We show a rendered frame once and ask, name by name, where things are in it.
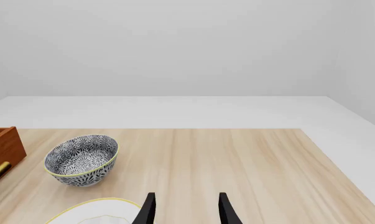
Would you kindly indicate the red-brown wooden cabinet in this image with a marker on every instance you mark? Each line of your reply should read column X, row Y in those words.
column 3, row 149

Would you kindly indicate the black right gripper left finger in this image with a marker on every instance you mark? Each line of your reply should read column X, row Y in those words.
column 147, row 211

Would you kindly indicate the white plate with yellow rim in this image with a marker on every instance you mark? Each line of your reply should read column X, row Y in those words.
column 97, row 213

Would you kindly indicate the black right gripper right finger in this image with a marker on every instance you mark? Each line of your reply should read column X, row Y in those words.
column 227, row 211

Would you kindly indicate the black and white patterned bowl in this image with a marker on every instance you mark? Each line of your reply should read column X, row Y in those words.
column 81, row 161

